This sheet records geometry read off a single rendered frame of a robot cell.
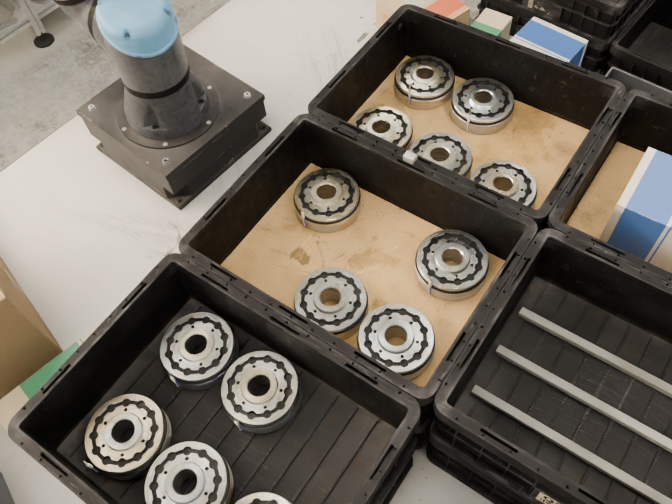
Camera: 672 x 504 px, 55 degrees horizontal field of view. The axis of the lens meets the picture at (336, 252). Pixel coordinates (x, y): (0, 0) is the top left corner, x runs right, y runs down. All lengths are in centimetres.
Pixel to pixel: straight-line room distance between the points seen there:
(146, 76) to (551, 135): 67
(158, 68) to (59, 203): 36
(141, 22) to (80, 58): 171
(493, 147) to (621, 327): 35
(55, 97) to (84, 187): 135
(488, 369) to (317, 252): 30
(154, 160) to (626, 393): 83
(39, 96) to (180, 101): 156
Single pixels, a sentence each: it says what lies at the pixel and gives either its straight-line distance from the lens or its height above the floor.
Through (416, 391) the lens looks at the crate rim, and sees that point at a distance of 78.
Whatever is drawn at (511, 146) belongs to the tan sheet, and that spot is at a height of 83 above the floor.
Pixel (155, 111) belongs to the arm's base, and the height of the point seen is 86.
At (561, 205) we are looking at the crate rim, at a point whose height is 93.
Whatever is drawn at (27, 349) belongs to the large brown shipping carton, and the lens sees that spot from 111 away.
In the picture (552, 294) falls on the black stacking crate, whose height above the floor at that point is 83.
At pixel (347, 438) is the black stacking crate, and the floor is 83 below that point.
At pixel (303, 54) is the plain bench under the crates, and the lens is 148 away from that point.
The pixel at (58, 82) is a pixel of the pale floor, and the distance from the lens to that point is 273.
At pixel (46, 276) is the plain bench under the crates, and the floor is 70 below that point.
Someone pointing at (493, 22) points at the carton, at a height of 76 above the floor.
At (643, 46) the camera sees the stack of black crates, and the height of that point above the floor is 38.
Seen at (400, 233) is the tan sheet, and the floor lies 83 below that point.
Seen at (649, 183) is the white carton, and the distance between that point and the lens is 101.
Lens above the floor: 166
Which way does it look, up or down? 58 degrees down
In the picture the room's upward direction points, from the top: 7 degrees counter-clockwise
